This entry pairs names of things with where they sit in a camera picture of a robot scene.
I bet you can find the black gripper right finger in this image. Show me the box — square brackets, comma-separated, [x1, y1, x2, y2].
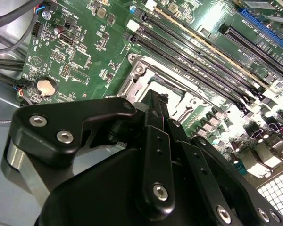
[159, 93, 283, 226]

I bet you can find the metal socket cover frame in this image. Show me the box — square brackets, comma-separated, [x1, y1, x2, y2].
[129, 68, 217, 123]

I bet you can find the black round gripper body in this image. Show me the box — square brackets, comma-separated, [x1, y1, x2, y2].
[39, 147, 213, 226]

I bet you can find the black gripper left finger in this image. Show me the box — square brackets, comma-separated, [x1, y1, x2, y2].
[1, 90, 176, 214]

